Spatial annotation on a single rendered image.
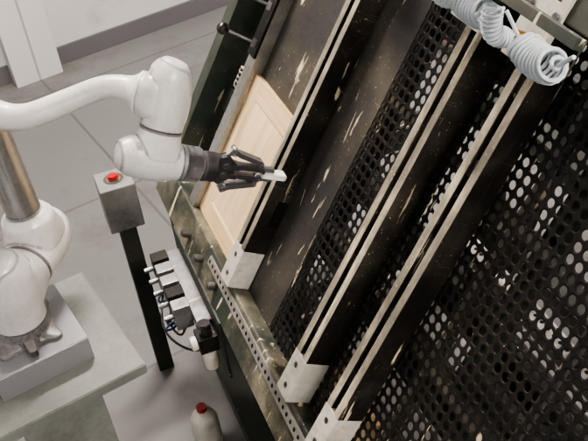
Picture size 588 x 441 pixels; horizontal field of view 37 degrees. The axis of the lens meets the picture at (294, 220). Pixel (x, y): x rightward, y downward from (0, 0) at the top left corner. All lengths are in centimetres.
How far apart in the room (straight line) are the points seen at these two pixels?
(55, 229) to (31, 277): 19
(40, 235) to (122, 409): 111
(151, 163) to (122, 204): 95
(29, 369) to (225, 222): 71
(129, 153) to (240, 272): 60
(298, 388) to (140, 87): 81
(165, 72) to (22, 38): 365
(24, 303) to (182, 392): 114
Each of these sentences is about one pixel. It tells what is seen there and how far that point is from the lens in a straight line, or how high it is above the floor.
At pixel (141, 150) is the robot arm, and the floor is 150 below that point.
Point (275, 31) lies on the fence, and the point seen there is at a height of 143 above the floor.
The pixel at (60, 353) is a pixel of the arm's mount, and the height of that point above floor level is 83.
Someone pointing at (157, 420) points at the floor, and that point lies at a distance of 342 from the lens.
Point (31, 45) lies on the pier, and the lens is 566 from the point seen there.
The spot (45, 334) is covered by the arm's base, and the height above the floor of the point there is 86.
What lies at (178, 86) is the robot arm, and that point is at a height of 162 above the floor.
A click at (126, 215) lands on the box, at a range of 301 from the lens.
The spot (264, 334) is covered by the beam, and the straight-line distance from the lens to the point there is 238.
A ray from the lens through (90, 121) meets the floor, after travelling 519.
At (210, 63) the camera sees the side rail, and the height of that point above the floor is 124.
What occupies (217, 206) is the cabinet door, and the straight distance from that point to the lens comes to 274.
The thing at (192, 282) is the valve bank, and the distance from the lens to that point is 280.
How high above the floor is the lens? 261
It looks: 39 degrees down
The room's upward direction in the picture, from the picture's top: 7 degrees counter-clockwise
